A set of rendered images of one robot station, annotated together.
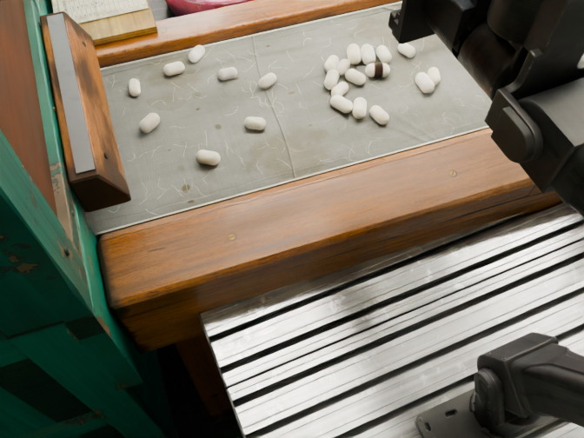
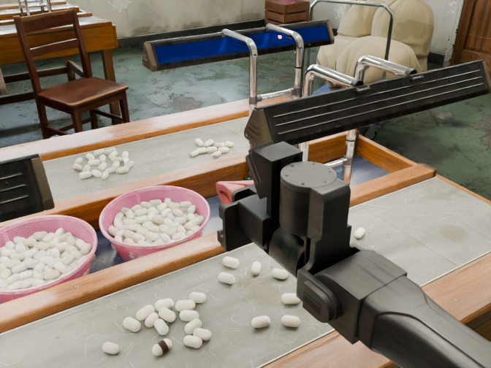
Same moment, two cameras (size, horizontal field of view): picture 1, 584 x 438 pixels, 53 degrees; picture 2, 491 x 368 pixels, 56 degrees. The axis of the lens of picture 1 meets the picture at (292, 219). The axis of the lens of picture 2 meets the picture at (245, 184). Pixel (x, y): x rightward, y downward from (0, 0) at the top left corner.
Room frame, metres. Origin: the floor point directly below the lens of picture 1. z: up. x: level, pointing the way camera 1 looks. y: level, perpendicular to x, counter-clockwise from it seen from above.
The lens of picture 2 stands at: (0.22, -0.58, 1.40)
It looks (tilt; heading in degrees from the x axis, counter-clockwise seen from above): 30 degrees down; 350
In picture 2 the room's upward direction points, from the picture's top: straight up
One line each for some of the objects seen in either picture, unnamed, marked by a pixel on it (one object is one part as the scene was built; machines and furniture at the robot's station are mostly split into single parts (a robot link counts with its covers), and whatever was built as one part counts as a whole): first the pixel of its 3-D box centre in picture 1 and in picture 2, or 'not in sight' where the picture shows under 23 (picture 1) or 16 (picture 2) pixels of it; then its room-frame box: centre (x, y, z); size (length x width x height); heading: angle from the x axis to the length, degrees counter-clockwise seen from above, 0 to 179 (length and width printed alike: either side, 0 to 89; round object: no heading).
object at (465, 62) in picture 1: (507, 53); not in sight; (0.36, -0.17, 1.08); 0.07 x 0.06 x 0.07; 25
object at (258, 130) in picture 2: not in sight; (383, 96); (1.07, -1.02, 1.08); 0.62 x 0.08 x 0.07; 111
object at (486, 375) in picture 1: (518, 383); not in sight; (0.18, -0.26, 0.77); 0.09 x 0.06 x 0.06; 115
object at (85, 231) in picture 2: not in sight; (38, 266); (1.09, -0.26, 0.72); 0.27 x 0.27 x 0.10
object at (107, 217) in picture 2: not in sight; (157, 228); (1.18, -0.53, 0.72); 0.27 x 0.27 x 0.10
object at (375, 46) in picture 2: not in sight; (370, 66); (3.51, -2.12, 0.40); 0.74 x 0.56 x 0.38; 116
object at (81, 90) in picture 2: not in sight; (80, 90); (3.17, -0.03, 0.45); 0.44 x 0.43 x 0.91; 135
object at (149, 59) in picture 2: not in sight; (245, 41); (1.59, -0.82, 1.08); 0.62 x 0.08 x 0.07; 111
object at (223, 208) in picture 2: not in sight; (268, 224); (0.67, -0.69, 1.07); 0.10 x 0.07 x 0.07; 115
